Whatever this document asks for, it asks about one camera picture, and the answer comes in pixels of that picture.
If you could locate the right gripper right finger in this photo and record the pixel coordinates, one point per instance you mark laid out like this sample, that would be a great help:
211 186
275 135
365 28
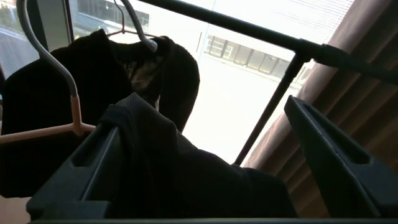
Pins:
339 174

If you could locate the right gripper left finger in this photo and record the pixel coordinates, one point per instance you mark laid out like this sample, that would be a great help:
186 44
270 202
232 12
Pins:
71 183

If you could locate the black garment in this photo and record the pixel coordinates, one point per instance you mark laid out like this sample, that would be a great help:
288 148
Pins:
93 77

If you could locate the heap of clothes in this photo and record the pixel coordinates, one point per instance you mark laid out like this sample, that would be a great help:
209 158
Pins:
186 180

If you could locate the black clothes rack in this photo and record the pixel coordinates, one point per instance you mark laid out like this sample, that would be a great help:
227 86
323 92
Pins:
248 28

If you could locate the brown curtain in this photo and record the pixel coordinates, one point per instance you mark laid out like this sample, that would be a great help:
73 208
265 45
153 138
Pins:
357 77

